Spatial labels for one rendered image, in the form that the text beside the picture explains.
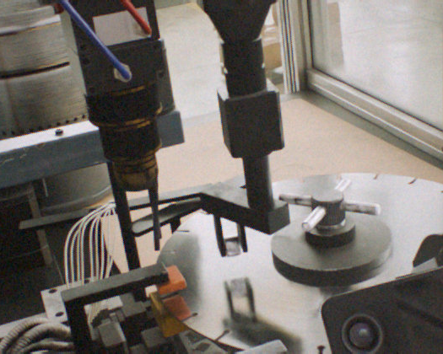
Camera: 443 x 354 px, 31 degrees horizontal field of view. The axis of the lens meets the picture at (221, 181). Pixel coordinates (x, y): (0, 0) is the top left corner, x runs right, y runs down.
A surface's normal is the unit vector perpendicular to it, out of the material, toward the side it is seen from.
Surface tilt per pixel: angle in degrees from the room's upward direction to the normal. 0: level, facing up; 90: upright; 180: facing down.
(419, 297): 61
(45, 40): 90
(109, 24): 90
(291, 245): 5
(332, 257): 5
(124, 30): 90
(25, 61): 90
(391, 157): 0
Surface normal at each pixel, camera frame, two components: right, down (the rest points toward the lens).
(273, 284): -0.13, -0.91
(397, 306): -0.43, -0.07
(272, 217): 0.68, 0.22
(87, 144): 0.33, 0.34
